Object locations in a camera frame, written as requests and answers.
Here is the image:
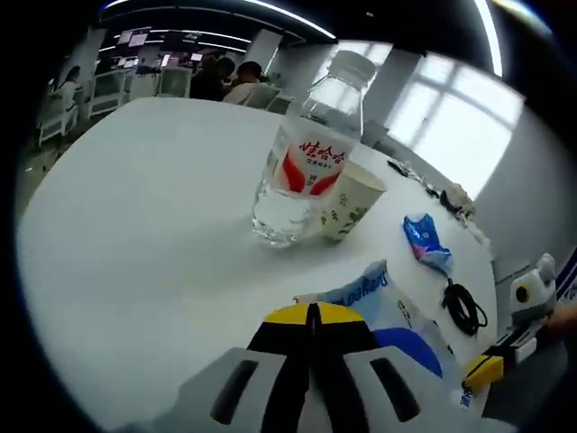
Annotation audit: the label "white paper cup leaf print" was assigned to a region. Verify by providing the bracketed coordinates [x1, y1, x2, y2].
[317, 160, 389, 244]

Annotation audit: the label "white office chair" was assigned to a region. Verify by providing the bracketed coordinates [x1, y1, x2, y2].
[156, 66, 191, 99]
[91, 70, 126, 115]

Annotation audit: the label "pink desk screens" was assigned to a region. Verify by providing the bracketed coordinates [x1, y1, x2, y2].
[115, 30, 151, 50]

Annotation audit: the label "clear bag with blue pad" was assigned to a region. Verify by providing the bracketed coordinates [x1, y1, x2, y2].
[292, 259, 479, 410]

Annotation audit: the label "pile of white items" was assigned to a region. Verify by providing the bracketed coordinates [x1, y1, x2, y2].
[443, 181, 477, 223]

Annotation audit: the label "clear water bottle red label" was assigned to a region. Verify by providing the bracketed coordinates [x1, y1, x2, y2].
[251, 50, 378, 250]

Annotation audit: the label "blue wrapper packet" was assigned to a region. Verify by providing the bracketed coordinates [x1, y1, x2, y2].
[401, 212, 454, 275]

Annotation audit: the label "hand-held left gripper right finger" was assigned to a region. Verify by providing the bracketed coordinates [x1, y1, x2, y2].
[314, 302, 456, 428]

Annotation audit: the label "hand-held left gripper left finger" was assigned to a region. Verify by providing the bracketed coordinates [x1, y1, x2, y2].
[178, 303, 317, 429]

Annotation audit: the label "blue and white wall poster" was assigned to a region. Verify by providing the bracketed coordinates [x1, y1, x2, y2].
[556, 260, 577, 309]

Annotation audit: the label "white tabletop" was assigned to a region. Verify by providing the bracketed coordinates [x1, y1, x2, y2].
[15, 96, 498, 433]

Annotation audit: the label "large window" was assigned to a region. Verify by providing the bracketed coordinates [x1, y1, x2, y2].
[386, 52, 525, 193]

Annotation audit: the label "black cable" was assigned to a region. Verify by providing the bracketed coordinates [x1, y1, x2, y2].
[440, 276, 490, 338]

